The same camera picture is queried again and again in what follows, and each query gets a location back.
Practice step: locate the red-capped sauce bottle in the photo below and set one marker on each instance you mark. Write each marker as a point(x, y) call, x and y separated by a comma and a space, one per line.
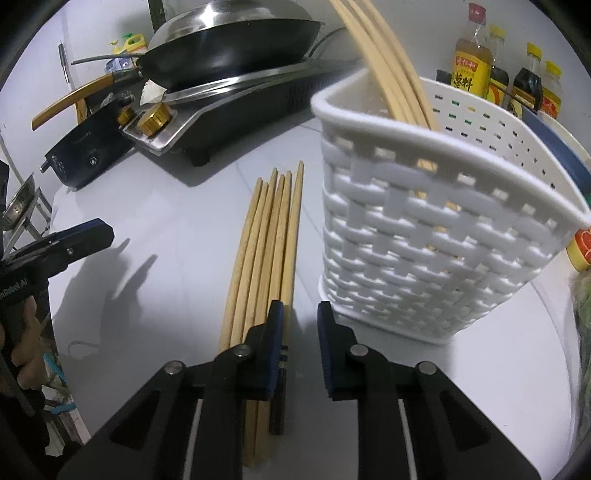
point(471, 60)

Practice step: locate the dark blue electric pot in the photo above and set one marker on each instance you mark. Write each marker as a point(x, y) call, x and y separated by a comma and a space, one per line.
point(87, 152)

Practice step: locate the pale cabbage piece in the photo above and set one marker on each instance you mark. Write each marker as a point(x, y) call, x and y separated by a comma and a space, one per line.
point(152, 92)

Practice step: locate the yellow-capped brown sauce bottle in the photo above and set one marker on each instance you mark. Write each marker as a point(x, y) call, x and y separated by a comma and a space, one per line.
point(497, 83)

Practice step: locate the yellow-capped orange-label bottle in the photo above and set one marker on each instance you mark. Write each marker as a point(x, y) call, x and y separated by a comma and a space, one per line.
point(551, 97)

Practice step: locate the yellow squeeze bottle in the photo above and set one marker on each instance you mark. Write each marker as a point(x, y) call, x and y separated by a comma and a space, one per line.
point(581, 249)

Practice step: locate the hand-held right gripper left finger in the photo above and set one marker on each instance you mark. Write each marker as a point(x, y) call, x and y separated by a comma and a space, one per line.
point(276, 332)

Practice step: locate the person's left hand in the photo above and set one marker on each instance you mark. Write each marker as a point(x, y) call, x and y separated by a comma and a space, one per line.
point(27, 364)

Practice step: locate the dark-tipped striped wooden chopstick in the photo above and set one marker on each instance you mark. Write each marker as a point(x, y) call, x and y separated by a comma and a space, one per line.
point(379, 46)
point(364, 46)
point(395, 46)
point(291, 258)

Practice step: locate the metal strainer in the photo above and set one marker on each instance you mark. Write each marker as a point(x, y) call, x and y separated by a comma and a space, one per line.
point(18, 207)

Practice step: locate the plastic bag of greens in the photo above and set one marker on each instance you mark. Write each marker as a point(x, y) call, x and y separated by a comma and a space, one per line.
point(584, 314)

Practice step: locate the steel wok lid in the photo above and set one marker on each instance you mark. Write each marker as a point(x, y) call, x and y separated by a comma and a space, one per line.
point(221, 18)

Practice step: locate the white woven plastic basket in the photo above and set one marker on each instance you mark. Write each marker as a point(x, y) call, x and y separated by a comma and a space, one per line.
point(415, 240)

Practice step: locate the bundle of wooden chopsticks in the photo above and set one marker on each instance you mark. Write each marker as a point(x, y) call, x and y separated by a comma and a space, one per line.
point(258, 277)

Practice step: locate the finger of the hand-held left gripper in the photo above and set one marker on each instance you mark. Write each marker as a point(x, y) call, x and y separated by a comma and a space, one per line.
point(78, 249)
point(87, 228)

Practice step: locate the metal wall rod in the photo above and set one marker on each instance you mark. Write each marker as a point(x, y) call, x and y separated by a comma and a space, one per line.
point(62, 60)

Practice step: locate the black ladle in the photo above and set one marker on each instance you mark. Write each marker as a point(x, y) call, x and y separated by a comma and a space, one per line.
point(106, 57)

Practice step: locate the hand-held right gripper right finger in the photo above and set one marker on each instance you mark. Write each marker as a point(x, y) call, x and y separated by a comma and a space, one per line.
point(323, 341)

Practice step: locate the blue bowl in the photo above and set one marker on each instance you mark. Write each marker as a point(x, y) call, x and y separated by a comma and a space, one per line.
point(554, 143)

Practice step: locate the yellow detergent bottle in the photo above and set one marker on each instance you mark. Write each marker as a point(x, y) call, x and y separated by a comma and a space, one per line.
point(134, 46)

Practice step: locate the yellow-capped dark sauce bottle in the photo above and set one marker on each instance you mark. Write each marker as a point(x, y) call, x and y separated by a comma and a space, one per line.
point(526, 87)

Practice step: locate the gold round knob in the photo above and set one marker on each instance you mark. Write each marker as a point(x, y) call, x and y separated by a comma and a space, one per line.
point(154, 121)
point(124, 116)

